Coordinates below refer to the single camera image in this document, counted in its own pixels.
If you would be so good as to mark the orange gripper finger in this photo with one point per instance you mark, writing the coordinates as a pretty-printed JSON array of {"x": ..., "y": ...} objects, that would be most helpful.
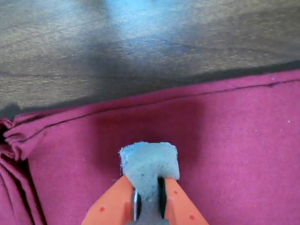
[
  {"x": 180, "y": 206},
  {"x": 114, "y": 204}
]

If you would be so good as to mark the grey sponge cube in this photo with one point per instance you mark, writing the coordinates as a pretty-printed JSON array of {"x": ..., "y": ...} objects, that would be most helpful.
[{"x": 150, "y": 161}]

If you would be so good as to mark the dark red cloth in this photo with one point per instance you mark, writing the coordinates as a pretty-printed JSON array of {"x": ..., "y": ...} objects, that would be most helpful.
[{"x": 234, "y": 152}]

